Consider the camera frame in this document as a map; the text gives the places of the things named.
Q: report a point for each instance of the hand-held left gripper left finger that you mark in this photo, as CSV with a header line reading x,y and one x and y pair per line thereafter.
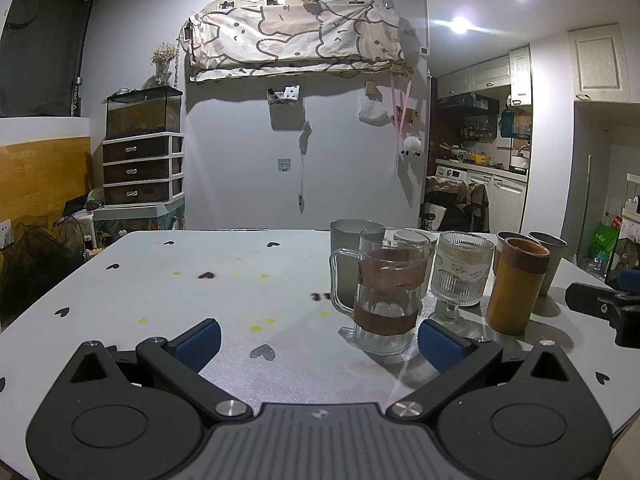
x,y
200,346

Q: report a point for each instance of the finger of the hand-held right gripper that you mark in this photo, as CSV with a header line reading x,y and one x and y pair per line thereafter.
x,y
631,280
590,297

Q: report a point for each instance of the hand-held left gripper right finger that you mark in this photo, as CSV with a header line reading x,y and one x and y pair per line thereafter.
x,y
440,352

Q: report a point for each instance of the grey tapered cup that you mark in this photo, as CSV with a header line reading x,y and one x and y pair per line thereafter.
x,y
552,260

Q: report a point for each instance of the yellow bamboo cup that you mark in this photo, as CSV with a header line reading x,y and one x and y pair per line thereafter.
x,y
515,295

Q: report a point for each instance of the brown cup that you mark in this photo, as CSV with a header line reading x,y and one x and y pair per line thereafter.
x,y
505,237

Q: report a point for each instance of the white cup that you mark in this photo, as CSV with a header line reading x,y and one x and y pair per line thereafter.
x,y
412,236

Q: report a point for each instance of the frosted grey cup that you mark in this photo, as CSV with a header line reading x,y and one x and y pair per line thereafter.
x,y
345,240

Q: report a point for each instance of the green plastic bag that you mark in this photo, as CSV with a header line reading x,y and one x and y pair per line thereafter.
x,y
606,240

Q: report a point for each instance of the glass mug with brown bands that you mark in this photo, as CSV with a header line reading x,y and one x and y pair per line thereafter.
x,y
385,300

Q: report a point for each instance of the ribbed glass goblet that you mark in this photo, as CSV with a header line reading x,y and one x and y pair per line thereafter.
x,y
460,270

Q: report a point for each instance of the white kitchen base cabinet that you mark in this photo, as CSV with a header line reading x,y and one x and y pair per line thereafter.
x,y
505,200

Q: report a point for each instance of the chair with draped cloth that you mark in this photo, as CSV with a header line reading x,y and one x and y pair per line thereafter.
x,y
457,205

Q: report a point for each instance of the yellow pot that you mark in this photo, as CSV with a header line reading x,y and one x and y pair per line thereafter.
x,y
481,159

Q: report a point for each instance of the white washing machine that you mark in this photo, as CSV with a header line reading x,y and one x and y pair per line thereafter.
x,y
451,174

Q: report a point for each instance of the black netting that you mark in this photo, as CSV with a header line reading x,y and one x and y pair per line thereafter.
x,y
35,270

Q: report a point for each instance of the white plastic drawer unit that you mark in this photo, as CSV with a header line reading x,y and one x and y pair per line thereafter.
x,y
140,167

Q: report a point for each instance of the plush sheep toy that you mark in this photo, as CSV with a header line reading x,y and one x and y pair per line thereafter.
x,y
412,146

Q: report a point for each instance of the wooden panel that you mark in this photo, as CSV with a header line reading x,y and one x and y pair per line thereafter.
x,y
40,175

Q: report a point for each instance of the glass fish tank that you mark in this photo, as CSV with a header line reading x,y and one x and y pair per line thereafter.
x,y
142,112

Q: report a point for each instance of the pink ribbon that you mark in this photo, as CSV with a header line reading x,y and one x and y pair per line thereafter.
x,y
400,110

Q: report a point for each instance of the white kitchen upper cabinets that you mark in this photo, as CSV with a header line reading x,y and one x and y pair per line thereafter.
x,y
490,72

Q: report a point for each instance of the white hanging bag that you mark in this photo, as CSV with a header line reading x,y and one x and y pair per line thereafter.
x,y
372,109

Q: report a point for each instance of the dried flower bouquet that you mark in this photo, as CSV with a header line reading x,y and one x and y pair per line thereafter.
x,y
164,57

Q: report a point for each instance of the printed cartoon blanket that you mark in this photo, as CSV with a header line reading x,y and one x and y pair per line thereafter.
x,y
290,30

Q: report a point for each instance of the dark curtain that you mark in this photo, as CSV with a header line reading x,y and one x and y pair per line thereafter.
x,y
40,45

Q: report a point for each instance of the wall hook plate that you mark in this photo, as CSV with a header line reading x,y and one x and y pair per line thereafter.
x,y
284,165

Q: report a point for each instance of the white wall cabinet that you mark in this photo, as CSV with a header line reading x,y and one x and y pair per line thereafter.
x,y
599,62

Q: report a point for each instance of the wall socket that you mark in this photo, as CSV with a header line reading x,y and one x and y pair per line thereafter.
x,y
5,232

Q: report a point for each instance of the wall storage box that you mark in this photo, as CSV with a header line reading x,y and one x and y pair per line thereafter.
x,y
282,95

